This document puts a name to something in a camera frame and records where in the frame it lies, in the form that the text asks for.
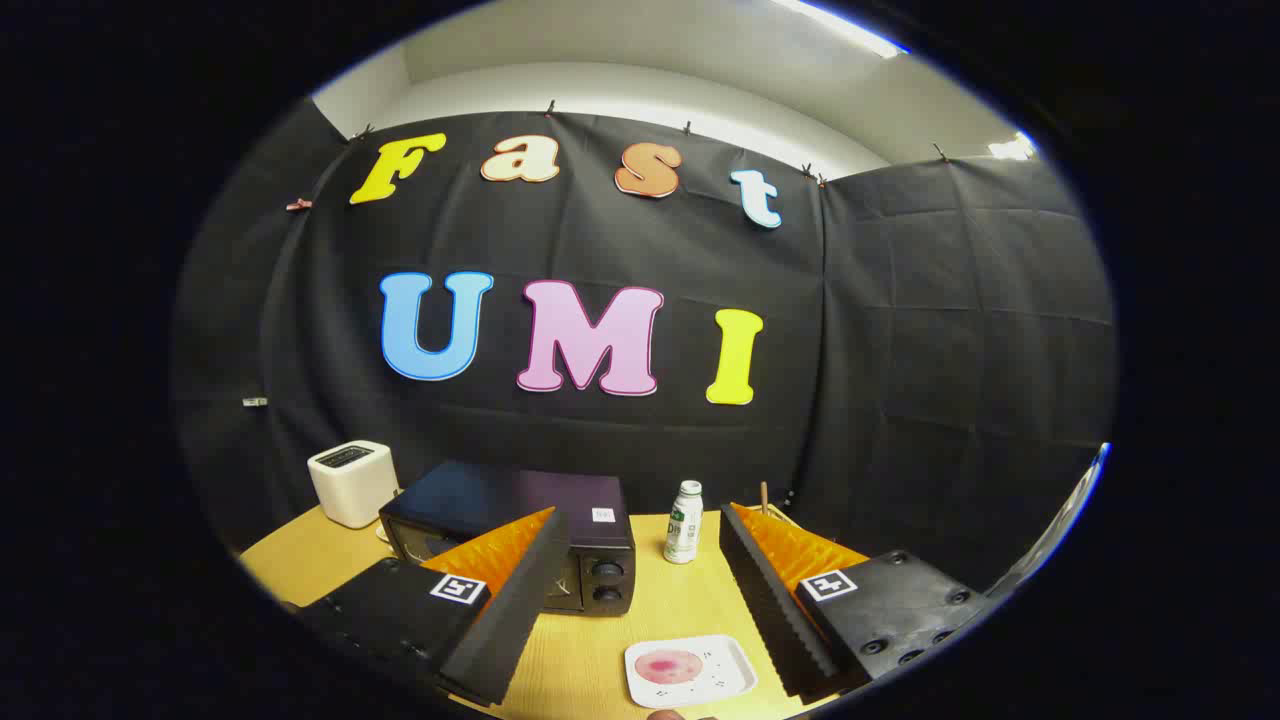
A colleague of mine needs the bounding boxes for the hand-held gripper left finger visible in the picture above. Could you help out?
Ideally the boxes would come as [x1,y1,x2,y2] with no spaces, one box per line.
[300,507,571,707]

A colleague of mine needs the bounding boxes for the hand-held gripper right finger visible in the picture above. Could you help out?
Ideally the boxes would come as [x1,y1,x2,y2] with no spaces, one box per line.
[718,503,991,704]

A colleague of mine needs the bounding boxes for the white square plate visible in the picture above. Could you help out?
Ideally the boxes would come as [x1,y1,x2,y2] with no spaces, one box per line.
[624,634,759,710]

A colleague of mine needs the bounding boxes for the black toaster oven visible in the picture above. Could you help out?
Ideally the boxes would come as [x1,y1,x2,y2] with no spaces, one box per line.
[378,460,637,616]

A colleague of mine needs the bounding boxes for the pink ham slice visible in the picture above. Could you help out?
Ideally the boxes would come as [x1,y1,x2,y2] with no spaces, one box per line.
[635,650,704,685]

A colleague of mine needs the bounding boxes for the white pop-up toaster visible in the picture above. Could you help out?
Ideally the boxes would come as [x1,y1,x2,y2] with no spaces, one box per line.
[307,440,400,529]

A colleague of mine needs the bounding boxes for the white plastic bottle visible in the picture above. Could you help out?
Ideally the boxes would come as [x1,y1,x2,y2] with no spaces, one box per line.
[664,480,704,565]

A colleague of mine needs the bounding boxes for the black backdrop cloth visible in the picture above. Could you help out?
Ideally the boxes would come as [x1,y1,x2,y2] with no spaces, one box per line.
[170,95,1116,591]

